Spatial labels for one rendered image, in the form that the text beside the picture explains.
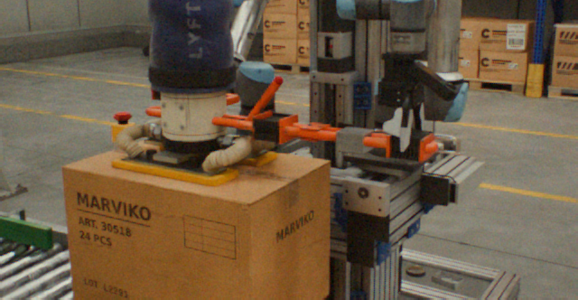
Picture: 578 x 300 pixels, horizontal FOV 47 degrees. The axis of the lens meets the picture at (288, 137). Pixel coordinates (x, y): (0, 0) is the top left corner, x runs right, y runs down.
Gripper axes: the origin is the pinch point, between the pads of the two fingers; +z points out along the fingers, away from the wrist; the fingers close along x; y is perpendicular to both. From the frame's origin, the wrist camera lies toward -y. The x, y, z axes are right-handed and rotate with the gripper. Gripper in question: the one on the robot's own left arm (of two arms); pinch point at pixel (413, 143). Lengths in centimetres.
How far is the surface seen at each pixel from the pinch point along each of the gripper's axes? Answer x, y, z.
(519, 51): -713, 116, 54
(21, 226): -20, 162, 55
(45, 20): -694, 925, 32
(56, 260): -18, 141, 64
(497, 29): -714, 145, 29
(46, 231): -21, 148, 55
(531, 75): -699, 98, 81
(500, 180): -359, 55, 114
